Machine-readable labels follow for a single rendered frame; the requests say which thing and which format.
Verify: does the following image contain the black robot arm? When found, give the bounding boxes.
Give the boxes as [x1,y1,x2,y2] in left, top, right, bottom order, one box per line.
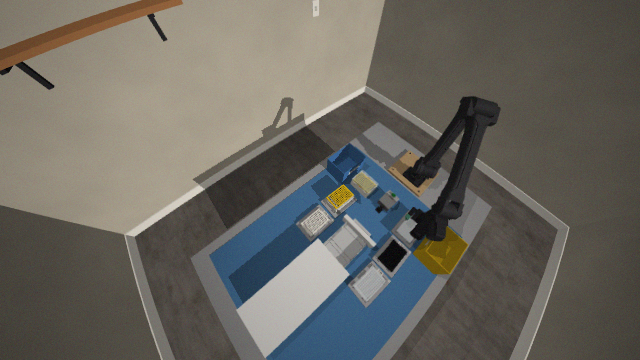
[402,96,500,241]

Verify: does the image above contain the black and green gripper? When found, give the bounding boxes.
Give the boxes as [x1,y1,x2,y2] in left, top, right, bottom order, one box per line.
[405,207,428,222]

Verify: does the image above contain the white button box with green key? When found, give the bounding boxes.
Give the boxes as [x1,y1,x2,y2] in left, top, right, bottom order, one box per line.
[375,190,399,213]

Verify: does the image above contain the white multiwell plate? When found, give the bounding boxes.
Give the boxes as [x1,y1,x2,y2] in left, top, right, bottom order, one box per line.
[353,266,386,302]

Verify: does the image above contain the blue bench mat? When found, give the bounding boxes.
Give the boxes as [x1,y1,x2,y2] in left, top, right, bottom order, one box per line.
[210,155,438,360]

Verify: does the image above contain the yellow open-top bin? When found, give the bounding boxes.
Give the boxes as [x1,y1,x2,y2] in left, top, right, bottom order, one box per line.
[413,226,468,274]

